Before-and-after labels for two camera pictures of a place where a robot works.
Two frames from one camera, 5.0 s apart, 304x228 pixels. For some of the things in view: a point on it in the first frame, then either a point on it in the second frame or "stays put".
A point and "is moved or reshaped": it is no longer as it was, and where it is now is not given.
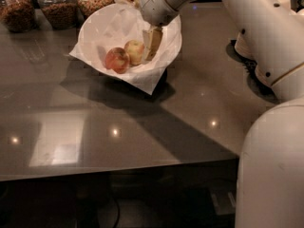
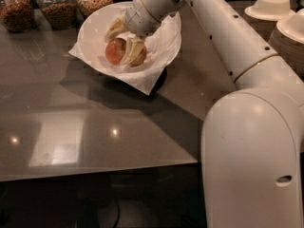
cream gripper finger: [152, 38] -> [133, 48]
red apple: [117, 60] is moved or reshaped
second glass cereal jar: [59, 6] stays put
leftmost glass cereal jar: [17, 9] stays put
